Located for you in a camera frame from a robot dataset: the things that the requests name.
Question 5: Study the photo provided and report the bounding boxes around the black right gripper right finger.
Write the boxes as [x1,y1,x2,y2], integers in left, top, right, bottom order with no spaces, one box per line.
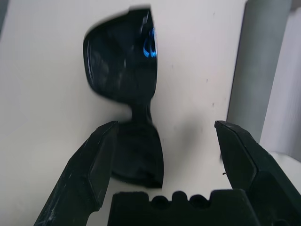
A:
[214,120,301,226]

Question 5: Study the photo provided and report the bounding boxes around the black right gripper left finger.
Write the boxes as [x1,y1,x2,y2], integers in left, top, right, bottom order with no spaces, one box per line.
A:
[34,121,119,226]

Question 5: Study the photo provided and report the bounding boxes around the black sunglasses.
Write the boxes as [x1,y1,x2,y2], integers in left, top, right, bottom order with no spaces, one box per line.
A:
[82,8,165,189]

